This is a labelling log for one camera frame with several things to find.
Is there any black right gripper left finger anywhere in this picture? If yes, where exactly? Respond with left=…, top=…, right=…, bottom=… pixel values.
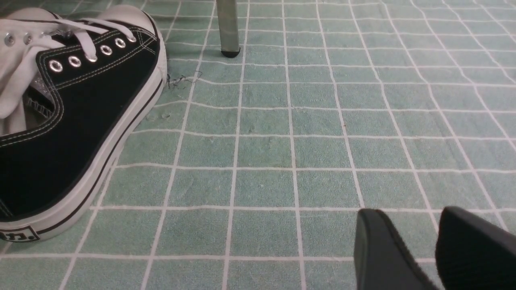
left=354, top=209, right=437, bottom=290

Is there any black white canvas sneaker right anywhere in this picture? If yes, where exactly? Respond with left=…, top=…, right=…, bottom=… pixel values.
left=0, top=5, right=167, bottom=243

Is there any green white grid mat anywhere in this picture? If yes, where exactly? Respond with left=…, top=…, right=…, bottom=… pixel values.
left=1, top=0, right=516, bottom=290

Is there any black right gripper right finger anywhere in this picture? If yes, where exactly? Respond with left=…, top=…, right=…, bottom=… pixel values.
left=435, top=206, right=516, bottom=290

